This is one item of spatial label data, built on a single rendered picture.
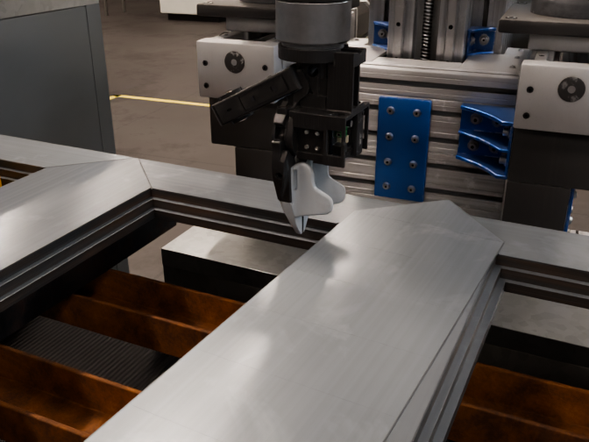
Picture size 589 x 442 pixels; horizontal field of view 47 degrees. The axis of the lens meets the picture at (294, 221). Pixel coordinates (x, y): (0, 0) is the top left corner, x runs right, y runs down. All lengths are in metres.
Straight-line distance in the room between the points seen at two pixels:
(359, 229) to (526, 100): 0.34
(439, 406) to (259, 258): 0.59
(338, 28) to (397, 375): 0.33
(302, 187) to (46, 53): 0.79
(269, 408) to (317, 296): 0.16
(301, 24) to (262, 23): 0.52
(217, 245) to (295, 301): 0.50
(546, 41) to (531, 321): 0.41
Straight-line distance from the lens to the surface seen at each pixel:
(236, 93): 0.74
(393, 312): 0.63
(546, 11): 1.12
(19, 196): 0.94
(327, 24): 0.67
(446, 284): 0.68
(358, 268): 0.70
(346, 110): 0.69
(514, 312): 0.99
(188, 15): 8.63
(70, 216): 0.85
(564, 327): 0.98
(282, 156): 0.71
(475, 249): 0.75
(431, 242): 0.76
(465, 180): 1.17
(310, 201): 0.74
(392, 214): 0.82
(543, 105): 1.00
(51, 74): 1.42
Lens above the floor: 1.18
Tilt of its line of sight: 24 degrees down
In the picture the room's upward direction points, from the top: straight up
